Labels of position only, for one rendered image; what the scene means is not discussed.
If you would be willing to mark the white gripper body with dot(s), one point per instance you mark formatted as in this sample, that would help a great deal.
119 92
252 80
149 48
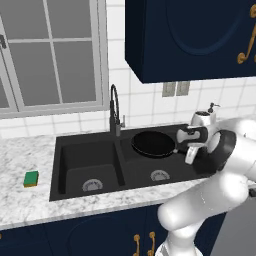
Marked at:
192 152

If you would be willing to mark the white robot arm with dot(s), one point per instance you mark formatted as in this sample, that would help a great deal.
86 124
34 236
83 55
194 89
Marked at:
213 196

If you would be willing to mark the black frying pan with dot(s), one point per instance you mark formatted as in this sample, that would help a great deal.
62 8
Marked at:
153 143

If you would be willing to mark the black sink tap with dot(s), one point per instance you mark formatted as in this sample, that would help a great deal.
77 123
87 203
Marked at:
115 113

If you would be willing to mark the black double sink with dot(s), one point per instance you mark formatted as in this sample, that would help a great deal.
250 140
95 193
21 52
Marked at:
90 156

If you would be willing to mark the green and yellow sponge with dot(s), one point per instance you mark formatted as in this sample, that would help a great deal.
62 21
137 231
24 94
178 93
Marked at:
31 178

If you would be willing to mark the soap dispenser with dark pump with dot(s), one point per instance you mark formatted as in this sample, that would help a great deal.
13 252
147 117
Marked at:
213 107

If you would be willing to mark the grey dishwasher front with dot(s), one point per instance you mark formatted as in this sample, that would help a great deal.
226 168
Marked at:
238 230

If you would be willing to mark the grey framed window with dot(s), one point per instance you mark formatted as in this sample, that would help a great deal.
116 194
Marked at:
50 53

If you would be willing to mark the dark window latch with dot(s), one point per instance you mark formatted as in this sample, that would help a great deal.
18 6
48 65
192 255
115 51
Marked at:
3 41

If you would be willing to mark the grey wall socket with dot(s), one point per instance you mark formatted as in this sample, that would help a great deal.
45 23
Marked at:
169 89
183 88

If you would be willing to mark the navy wall cupboard door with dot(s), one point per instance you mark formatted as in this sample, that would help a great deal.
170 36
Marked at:
200 36

